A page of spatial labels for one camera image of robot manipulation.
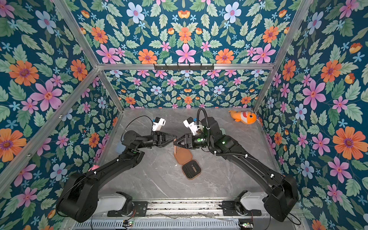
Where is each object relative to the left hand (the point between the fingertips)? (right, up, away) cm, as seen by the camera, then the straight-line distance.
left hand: (174, 141), depth 65 cm
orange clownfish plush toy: (+48, +12, +39) cm, 63 cm away
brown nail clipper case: (+7, -20, +22) cm, 30 cm away
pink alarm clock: (-45, -16, +12) cm, 50 cm away
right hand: (+2, 0, +1) cm, 3 cm away
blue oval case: (-41, -9, +31) cm, 53 cm away
